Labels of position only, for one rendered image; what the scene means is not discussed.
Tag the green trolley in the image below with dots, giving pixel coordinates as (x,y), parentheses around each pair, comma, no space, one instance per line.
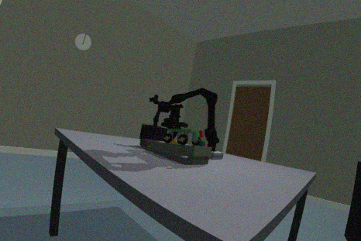
(183,138)

